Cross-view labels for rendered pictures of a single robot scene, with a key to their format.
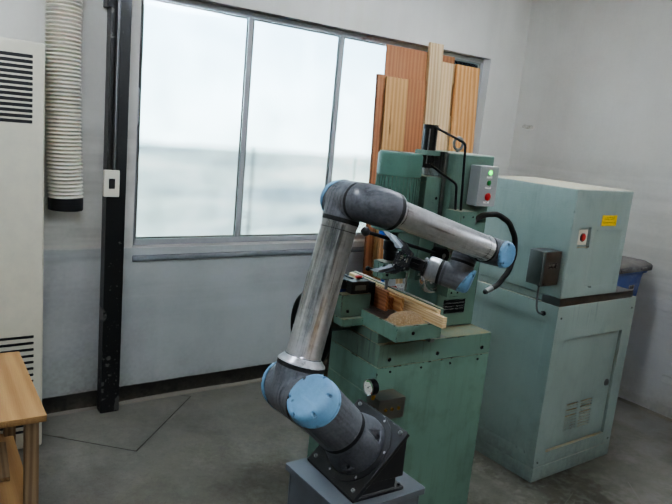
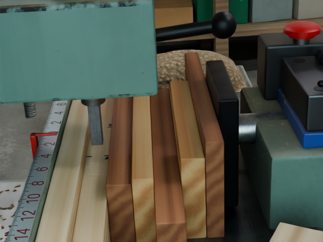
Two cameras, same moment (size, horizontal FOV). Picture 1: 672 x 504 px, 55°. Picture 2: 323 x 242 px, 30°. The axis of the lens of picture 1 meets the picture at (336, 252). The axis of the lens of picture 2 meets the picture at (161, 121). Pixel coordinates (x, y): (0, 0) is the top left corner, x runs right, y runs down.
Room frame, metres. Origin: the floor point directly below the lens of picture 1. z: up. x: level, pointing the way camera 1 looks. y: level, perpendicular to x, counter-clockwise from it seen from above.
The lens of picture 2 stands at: (2.90, 0.05, 1.16)
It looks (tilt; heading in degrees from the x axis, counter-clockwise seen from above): 24 degrees down; 212
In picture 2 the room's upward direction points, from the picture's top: 3 degrees counter-clockwise
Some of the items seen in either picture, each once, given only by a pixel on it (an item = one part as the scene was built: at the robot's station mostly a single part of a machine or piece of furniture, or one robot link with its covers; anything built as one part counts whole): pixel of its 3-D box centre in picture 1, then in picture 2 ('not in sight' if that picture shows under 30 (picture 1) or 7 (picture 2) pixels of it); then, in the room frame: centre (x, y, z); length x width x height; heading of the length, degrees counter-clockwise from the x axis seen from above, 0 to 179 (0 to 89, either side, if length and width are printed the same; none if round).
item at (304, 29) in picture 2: not in sight; (302, 29); (2.44, -0.10, 1.02); 0.03 x 0.03 x 0.01
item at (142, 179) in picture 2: (384, 297); (143, 139); (2.51, -0.21, 0.93); 0.24 x 0.01 x 0.06; 33
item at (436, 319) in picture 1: (398, 302); (106, 127); (2.49, -0.27, 0.92); 0.55 x 0.02 x 0.04; 33
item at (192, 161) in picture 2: not in sight; (186, 151); (2.52, -0.16, 0.93); 0.15 x 0.02 x 0.07; 33
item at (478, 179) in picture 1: (482, 185); not in sight; (2.62, -0.56, 1.40); 0.10 x 0.06 x 0.16; 123
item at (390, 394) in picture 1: (385, 404); not in sight; (2.27, -0.24, 0.58); 0.12 x 0.08 x 0.08; 123
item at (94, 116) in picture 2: not in sight; (94, 114); (2.57, -0.22, 0.97); 0.01 x 0.01 x 0.05; 33
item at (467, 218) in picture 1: (459, 229); not in sight; (2.55, -0.48, 1.23); 0.09 x 0.08 x 0.15; 123
